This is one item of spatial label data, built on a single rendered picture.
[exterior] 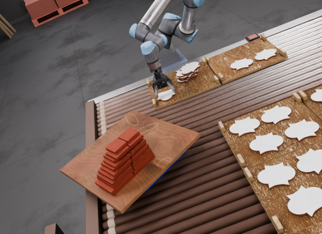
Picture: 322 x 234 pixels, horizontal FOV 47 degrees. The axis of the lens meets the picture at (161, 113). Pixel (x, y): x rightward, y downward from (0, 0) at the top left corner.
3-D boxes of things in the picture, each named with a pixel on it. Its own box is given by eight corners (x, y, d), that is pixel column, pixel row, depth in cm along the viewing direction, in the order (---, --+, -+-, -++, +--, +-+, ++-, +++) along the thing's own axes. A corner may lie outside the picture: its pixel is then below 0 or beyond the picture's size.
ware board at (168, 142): (61, 172, 181) (59, 169, 180) (133, 112, 204) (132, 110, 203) (122, 214, 145) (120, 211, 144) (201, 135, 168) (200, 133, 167)
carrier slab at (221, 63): (205, 61, 246) (204, 59, 245) (263, 38, 245) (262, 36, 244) (223, 84, 216) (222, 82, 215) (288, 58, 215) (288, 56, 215)
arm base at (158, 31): (148, 36, 271) (154, 24, 268) (165, 43, 278) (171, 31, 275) (153, 43, 259) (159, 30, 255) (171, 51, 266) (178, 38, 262)
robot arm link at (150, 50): (155, 39, 204) (148, 46, 199) (162, 56, 210) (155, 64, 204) (144, 40, 209) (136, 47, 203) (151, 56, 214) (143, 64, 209)
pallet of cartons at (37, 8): (85, -6, 936) (76, -25, 910) (89, 4, 849) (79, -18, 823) (32, 17, 929) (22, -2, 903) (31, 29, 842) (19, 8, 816)
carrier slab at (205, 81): (147, 84, 247) (146, 82, 246) (205, 62, 245) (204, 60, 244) (155, 111, 217) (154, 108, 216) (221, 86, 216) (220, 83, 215)
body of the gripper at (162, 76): (156, 91, 214) (149, 73, 208) (155, 84, 221) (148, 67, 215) (168, 87, 213) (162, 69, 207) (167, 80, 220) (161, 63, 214)
